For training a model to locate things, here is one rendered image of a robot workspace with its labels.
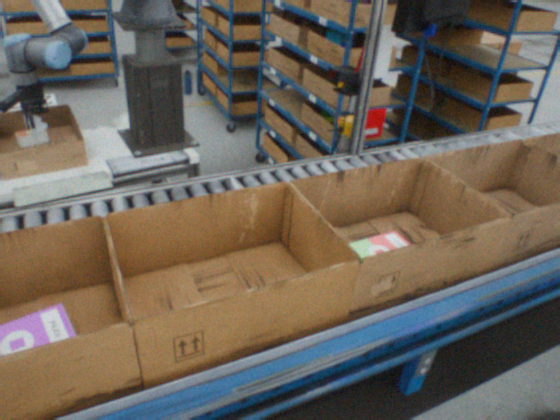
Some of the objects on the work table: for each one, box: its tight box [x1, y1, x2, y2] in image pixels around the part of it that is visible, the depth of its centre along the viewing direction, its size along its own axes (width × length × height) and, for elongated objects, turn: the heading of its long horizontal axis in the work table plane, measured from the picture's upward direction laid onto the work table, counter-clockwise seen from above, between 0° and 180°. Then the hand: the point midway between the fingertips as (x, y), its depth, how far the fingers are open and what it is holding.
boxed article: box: [15, 130, 49, 147], centre depth 170 cm, size 6×10×5 cm, turn 125°
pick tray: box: [0, 104, 89, 181], centre depth 165 cm, size 28×38×10 cm
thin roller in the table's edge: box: [112, 155, 188, 175], centre depth 166 cm, size 2×28×2 cm, turn 115°
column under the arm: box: [117, 51, 200, 159], centre depth 173 cm, size 26×26×33 cm
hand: (31, 134), depth 170 cm, fingers closed on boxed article, 6 cm apart
